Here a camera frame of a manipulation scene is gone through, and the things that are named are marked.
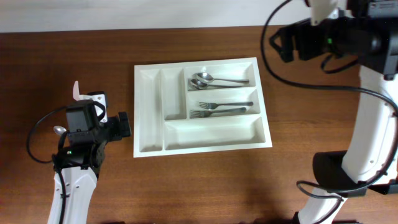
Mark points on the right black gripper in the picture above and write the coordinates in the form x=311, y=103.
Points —
x=297, y=32

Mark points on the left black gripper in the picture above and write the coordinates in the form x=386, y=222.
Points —
x=117, y=134

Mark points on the pink plastic knife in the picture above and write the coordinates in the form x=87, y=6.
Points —
x=76, y=91

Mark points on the steel spoon patterned handle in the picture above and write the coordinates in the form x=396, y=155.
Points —
x=59, y=130

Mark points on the steel fork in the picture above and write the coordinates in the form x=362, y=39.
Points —
x=208, y=113
x=213, y=106

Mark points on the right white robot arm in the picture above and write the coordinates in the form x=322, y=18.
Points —
x=366, y=30

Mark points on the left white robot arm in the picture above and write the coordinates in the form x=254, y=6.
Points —
x=77, y=165

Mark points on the white cutlery tray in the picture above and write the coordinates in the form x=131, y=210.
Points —
x=164, y=97

